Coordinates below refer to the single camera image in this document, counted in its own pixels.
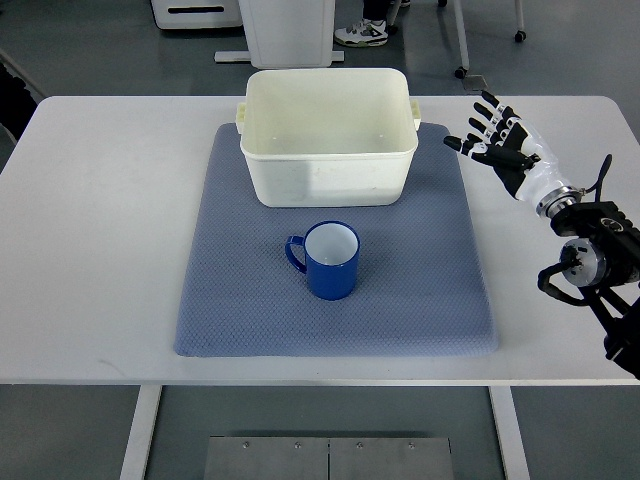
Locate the white plastic box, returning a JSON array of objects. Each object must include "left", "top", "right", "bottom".
[{"left": 236, "top": 68, "right": 421, "bottom": 207}]

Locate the right white table leg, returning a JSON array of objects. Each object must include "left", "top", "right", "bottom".
[{"left": 488, "top": 386, "right": 530, "bottom": 480}]

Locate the white pedestal column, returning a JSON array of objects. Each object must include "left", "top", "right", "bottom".
[{"left": 214, "top": 0, "right": 345, "bottom": 69}]

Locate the white green sneaker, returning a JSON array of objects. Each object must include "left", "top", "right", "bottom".
[{"left": 334, "top": 19, "right": 388, "bottom": 48}]

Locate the blue enamel mug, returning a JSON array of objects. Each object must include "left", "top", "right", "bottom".
[{"left": 284, "top": 221, "right": 361, "bottom": 301}]

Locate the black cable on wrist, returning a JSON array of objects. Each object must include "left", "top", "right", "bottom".
[{"left": 579, "top": 153, "right": 614, "bottom": 197}]

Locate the white cabinet with slot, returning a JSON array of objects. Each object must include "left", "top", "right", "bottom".
[{"left": 150, "top": 0, "right": 242, "bottom": 30}]

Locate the blue textured mat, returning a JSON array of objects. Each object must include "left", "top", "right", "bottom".
[{"left": 174, "top": 123, "right": 498, "bottom": 357}]

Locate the white table leg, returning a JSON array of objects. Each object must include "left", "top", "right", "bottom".
[
  {"left": 119, "top": 385, "right": 162, "bottom": 480},
  {"left": 488, "top": 386, "right": 530, "bottom": 480}
]

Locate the dark object at left edge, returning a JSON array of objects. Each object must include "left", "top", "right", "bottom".
[{"left": 1, "top": 50, "right": 48, "bottom": 143}]

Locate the left white table leg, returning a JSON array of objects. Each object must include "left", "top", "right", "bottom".
[{"left": 119, "top": 385, "right": 162, "bottom": 480}]

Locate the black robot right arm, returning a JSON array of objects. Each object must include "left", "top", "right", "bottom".
[{"left": 536, "top": 187, "right": 639, "bottom": 377}]

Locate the white rolling stand leg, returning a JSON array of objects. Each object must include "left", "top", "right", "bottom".
[{"left": 452, "top": 0, "right": 527, "bottom": 80}]

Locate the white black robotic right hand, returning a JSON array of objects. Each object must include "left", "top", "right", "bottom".
[{"left": 444, "top": 91, "right": 570, "bottom": 205}]

